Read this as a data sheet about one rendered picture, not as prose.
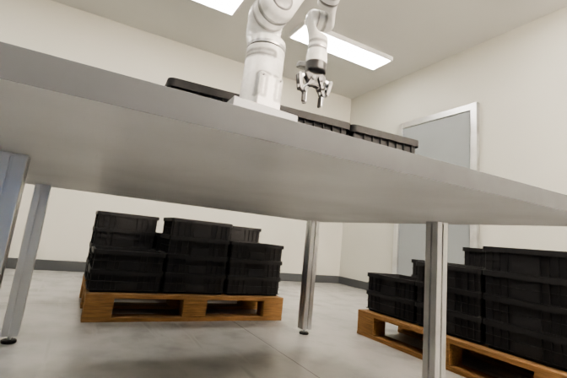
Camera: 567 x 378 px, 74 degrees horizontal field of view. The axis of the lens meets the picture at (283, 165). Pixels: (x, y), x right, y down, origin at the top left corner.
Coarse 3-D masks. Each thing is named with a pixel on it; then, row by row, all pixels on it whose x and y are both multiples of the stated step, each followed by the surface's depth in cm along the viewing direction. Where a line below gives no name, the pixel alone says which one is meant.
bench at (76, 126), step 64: (0, 64) 39; (64, 64) 41; (0, 128) 62; (64, 128) 57; (128, 128) 53; (192, 128) 50; (256, 128) 52; (320, 128) 57; (0, 192) 83; (128, 192) 164; (192, 192) 135; (256, 192) 115; (320, 192) 100; (384, 192) 89; (448, 192) 79; (512, 192) 79; (0, 256) 82
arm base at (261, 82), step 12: (252, 48) 86; (264, 48) 85; (276, 48) 86; (252, 60) 85; (264, 60) 84; (276, 60) 86; (252, 72) 84; (264, 72) 83; (276, 72) 85; (252, 84) 83; (264, 84) 83; (276, 84) 85; (240, 96) 85; (252, 96) 82; (264, 96) 82; (276, 96) 84; (276, 108) 84
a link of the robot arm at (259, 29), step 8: (256, 0) 90; (256, 8) 90; (248, 16) 93; (256, 16) 91; (248, 24) 92; (256, 24) 92; (264, 24) 91; (272, 24) 90; (248, 32) 91; (256, 32) 91; (264, 32) 87; (272, 32) 94; (280, 32) 96; (248, 40) 89; (256, 40) 86; (264, 40) 86; (272, 40) 86; (280, 40) 87
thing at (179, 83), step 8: (168, 80) 103; (176, 80) 102; (184, 80) 103; (184, 88) 103; (192, 88) 104; (200, 88) 105; (208, 88) 106; (216, 96) 107; (224, 96) 108; (232, 96) 109
